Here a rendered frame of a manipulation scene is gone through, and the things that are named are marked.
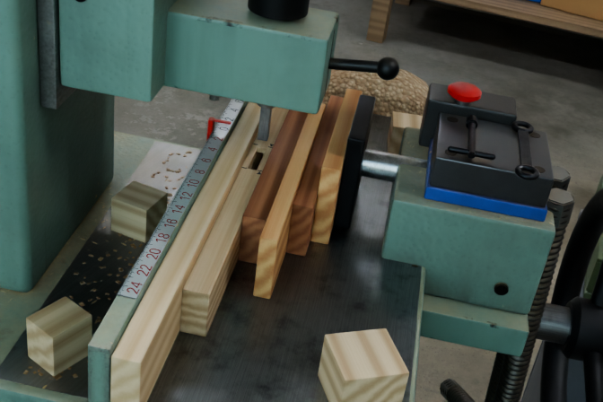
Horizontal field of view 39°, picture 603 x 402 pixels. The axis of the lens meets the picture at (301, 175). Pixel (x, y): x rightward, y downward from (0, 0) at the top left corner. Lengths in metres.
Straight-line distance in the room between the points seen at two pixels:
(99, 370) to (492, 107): 0.42
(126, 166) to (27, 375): 0.34
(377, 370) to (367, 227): 0.23
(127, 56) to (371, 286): 0.27
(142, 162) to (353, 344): 0.50
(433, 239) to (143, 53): 0.28
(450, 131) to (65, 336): 0.36
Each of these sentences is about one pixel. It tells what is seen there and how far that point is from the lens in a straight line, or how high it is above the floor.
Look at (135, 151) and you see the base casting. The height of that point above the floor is 0.80.
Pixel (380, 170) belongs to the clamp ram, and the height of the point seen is 0.95.
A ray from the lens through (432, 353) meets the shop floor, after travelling 2.05.
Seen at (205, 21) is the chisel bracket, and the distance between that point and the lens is 0.72.
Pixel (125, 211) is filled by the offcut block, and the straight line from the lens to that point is 0.89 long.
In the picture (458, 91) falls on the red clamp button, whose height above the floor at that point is 1.02.
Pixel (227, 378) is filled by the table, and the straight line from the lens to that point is 0.61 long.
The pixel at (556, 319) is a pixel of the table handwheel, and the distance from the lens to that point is 0.86.
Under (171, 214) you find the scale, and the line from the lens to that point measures 0.67.
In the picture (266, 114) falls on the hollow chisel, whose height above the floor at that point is 0.98.
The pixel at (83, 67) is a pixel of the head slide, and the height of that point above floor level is 1.02.
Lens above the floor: 1.33
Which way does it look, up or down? 31 degrees down
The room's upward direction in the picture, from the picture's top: 8 degrees clockwise
